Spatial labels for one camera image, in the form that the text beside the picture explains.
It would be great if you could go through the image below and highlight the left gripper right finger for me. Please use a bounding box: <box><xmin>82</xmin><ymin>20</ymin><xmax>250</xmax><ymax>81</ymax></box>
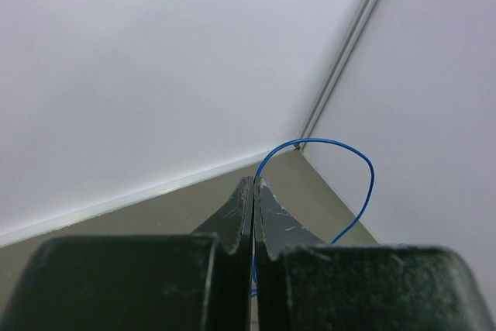
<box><xmin>253</xmin><ymin>179</ymin><xmax>495</xmax><ymax>330</ymax></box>

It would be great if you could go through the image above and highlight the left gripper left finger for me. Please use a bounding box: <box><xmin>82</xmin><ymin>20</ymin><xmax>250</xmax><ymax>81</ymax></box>
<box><xmin>1</xmin><ymin>177</ymin><xmax>253</xmax><ymax>330</ymax></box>

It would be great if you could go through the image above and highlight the blue thin wire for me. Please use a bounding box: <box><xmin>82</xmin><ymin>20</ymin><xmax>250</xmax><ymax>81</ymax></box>
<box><xmin>250</xmin><ymin>137</ymin><xmax>376</xmax><ymax>297</ymax></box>

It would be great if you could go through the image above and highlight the right aluminium corner post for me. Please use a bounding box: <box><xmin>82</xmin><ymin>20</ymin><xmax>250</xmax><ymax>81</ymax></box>
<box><xmin>299</xmin><ymin>0</ymin><xmax>380</xmax><ymax>138</ymax></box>

